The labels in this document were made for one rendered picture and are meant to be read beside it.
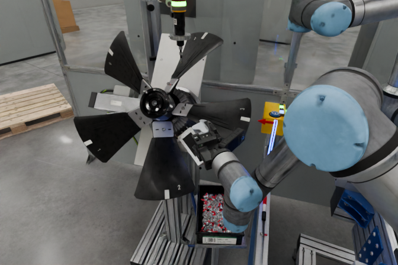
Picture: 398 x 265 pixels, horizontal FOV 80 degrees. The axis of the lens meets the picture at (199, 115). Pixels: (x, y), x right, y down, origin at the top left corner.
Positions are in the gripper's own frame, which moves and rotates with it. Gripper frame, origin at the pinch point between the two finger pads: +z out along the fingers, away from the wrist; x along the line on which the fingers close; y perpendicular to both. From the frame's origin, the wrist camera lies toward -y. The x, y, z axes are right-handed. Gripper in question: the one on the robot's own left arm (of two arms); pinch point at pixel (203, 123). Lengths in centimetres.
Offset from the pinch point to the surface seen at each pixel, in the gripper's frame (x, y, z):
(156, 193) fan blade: 19.7, 22.6, -5.1
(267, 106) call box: 14.8, -40.3, 18.1
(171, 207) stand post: 72, 17, 26
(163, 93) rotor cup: -8.9, 10.0, 13.3
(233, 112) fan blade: -0.5, -12.3, 0.9
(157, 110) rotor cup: -3.9, 13.6, 10.8
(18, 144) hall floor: 101, 152, 201
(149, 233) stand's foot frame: 106, 36, 39
